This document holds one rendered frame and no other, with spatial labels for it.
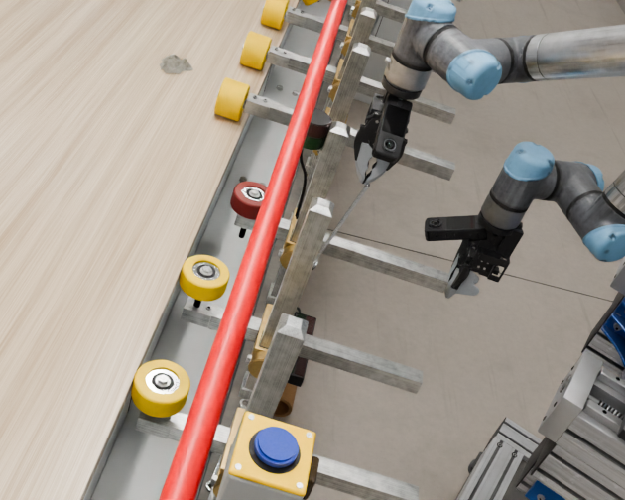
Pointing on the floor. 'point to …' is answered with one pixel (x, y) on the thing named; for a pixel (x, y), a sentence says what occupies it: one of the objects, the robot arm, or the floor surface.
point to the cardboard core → (286, 401)
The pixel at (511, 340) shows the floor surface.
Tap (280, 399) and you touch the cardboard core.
